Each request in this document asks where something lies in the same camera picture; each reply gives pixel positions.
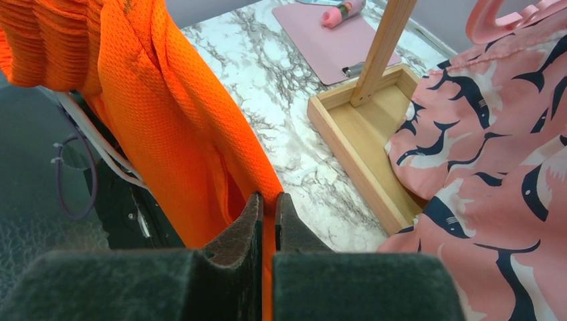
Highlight pink shark print shorts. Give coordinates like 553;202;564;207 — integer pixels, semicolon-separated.
379;11;566;320

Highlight light blue package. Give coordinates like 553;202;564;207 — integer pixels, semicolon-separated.
297;0;342;6

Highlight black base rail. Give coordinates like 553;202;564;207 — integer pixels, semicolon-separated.
94;160;185;249

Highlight orange shorts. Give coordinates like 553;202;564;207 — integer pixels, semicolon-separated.
1;1;283;320

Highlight pink clipboard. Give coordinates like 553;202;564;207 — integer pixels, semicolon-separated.
272;2;376;86

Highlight wooden clothes rack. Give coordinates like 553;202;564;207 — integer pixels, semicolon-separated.
307;1;425;235

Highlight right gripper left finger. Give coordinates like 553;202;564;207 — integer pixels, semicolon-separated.
1;193;263;320

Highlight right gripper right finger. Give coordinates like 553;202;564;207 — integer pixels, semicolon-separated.
272;193;465;320

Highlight pink tube bottle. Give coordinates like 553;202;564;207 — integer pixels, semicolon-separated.
321;0;366;29

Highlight pink hanger holding shorts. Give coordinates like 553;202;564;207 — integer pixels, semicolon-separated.
465;0;566;44

